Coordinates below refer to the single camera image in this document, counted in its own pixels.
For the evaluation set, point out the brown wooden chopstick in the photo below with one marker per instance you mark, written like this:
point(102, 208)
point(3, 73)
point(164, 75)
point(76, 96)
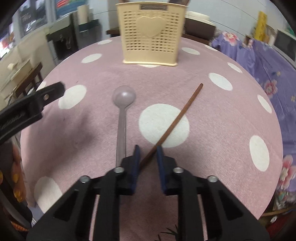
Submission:
point(147, 159)
point(182, 2)

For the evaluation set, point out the beige perforated utensil holder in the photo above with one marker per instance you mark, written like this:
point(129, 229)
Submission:
point(150, 31)

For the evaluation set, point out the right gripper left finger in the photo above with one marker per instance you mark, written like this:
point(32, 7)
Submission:
point(89, 210)

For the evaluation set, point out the paper cup stack holder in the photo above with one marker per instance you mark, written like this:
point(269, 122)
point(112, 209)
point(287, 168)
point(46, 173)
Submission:
point(85, 19)

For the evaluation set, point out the yellow paper roll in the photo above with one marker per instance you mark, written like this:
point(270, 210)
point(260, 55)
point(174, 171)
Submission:
point(259, 33)

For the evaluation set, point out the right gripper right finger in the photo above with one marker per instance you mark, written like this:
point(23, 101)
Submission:
point(206, 201)

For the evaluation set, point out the hand with yellow nails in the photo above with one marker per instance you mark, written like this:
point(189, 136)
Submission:
point(11, 169)

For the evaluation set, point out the white microwave oven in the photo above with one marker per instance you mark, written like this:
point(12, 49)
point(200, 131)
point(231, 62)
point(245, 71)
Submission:
point(285, 44)

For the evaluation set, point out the white and brown rice cooker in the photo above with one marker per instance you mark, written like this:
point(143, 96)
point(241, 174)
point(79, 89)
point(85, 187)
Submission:
point(199, 25)

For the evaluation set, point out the wooden stool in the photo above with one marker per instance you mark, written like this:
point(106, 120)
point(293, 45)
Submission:
point(33, 79)

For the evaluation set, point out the pink polka dot tablecloth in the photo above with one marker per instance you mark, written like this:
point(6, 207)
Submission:
point(231, 130)

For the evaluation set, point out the purple floral cloth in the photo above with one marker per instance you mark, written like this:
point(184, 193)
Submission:
point(276, 76)

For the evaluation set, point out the water dispenser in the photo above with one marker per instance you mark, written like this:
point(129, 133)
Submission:
point(67, 36)

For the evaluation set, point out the translucent plastic spoon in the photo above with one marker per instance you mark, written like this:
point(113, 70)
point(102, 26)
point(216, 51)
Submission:
point(123, 97)

